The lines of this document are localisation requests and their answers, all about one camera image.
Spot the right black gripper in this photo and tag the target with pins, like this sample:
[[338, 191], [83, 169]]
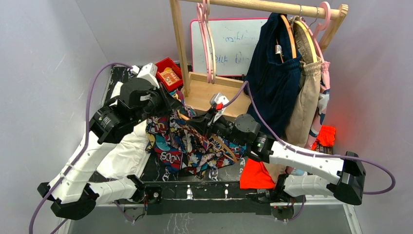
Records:
[[203, 124]]

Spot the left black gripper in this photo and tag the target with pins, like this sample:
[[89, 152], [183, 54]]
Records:
[[169, 103]]

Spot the orange wooden hanger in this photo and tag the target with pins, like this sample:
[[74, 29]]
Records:
[[227, 151]]

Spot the comic print shorts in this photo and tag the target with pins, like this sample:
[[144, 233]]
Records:
[[180, 148]]

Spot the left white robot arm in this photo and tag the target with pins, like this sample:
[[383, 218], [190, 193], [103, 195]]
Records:
[[72, 194]]

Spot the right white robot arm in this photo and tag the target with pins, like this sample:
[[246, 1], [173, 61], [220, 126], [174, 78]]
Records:
[[342, 177]]

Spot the orange shorts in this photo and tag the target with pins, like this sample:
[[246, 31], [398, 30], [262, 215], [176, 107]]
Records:
[[255, 176]]

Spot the navy blue shorts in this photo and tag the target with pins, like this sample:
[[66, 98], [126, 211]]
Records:
[[273, 74]]

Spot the beige shorts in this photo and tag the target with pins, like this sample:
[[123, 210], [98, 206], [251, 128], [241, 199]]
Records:
[[278, 123]]

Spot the pink plastic hanger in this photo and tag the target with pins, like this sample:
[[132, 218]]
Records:
[[202, 17]]

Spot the beige plastic hanger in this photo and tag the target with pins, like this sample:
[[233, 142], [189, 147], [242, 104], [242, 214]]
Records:
[[212, 55]]

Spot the orange hanger with navy shorts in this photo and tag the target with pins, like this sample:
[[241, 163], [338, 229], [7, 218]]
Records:
[[291, 41]]

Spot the yellow hanger with beige shorts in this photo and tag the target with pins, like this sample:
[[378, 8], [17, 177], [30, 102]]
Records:
[[308, 38]]

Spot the pink hanger far right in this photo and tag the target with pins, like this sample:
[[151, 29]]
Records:
[[320, 27]]

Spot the orange card box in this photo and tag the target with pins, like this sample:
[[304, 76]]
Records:
[[169, 76]]

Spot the red plastic bin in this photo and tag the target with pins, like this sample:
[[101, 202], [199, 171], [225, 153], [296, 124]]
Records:
[[168, 62]]

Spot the wooden clothes rack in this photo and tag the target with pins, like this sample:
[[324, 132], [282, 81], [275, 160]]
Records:
[[197, 91]]

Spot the white cloth garment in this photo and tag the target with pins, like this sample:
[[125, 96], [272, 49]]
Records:
[[129, 157]]

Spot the pink framed whiteboard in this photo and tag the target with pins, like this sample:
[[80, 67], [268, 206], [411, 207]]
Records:
[[234, 40]]

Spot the small red cloth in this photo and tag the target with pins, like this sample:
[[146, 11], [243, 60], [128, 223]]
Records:
[[326, 136]]

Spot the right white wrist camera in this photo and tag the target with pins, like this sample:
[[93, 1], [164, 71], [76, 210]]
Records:
[[219, 100]]

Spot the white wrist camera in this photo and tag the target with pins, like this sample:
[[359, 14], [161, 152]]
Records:
[[147, 72], [219, 100]]

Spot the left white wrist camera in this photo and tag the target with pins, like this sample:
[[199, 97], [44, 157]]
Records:
[[147, 72]]

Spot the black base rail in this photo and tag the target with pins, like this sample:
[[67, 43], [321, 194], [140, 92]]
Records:
[[216, 197]]

